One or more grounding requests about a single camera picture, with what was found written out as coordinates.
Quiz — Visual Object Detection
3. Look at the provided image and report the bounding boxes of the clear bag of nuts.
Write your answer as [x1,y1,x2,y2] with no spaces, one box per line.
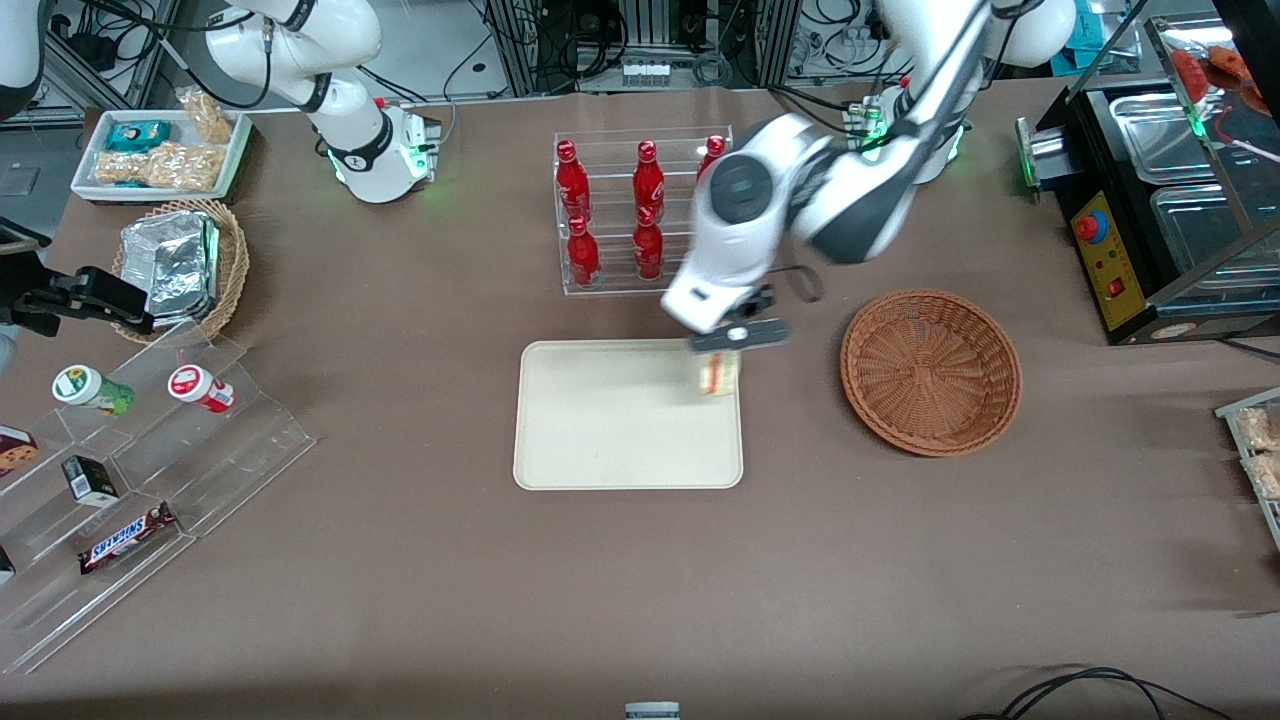
[140,140,223,193]
[178,88,235,144]
[93,150,151,187]

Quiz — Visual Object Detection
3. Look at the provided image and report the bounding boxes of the aluminium frame post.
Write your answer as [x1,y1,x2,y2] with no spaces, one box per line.
[482,0,533,97]
[760,0,803,87]

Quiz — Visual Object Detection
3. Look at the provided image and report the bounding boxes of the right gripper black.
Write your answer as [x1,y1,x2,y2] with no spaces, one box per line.
[0,268,157,336]

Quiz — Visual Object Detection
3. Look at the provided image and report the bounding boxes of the teal snack packet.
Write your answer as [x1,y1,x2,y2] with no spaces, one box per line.
[105,120,173,153]

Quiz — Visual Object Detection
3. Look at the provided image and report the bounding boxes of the brown cookie box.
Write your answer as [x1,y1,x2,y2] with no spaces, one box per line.
[0,425,39,479]

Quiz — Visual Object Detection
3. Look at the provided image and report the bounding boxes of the clear acrylic bottle rack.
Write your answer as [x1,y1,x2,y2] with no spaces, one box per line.
[553,125,736,297]

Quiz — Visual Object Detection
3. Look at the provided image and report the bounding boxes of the black floor cable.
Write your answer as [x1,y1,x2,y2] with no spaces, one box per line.
[960,665,1236,720]

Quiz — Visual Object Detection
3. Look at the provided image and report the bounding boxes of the light wicker basket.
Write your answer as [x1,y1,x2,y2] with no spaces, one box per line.
[112,198,250,346]

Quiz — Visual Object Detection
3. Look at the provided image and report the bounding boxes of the tray of pastries right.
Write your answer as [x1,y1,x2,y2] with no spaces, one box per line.
[1215,388,1280,551]

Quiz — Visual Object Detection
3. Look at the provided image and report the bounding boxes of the brown round wicker basket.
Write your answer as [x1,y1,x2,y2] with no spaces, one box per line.
[840,288,1023,458]

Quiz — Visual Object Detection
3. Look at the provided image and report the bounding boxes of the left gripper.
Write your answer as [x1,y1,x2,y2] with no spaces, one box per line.
[728,284,779,326]

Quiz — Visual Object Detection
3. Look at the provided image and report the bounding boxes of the red lidded cup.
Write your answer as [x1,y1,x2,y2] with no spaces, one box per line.
[167,365,236,414]

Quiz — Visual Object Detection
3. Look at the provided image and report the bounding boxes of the green lidded cup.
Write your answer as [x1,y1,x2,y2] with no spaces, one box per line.
[52,365,136,418]

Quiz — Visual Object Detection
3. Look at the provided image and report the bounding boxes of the cream rectangular plastic tray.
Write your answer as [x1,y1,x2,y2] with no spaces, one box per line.
[513,338,744,491]

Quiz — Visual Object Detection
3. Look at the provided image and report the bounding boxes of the steel warmer pan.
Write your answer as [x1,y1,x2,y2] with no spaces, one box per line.
[1110,95,1216,183]
[1150,185,1280,293]

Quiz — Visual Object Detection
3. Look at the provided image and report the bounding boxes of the clear acrylic tiered stand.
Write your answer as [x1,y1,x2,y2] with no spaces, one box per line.
[0,320,317,676]

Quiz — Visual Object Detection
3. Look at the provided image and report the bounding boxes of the triangle sandwich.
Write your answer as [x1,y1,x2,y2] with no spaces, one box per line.
[697,350,743,398]

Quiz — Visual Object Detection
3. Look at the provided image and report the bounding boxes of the small black box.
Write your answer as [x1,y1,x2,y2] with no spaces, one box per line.
[62,455,119,504]

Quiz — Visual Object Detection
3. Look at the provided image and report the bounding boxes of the snickers chocolate bar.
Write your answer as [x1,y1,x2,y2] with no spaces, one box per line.
[78,502,179,576]

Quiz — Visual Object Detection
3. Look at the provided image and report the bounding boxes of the teal blue object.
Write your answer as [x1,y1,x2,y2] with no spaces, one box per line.
[1050,18,1109,77]

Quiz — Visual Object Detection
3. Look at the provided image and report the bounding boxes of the white snack tray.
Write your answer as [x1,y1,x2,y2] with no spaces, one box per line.
[70,108,253,206]

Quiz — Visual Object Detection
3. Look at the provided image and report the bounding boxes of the black food warmer machine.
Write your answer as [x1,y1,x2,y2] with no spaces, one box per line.
[1015,15,1280,346]

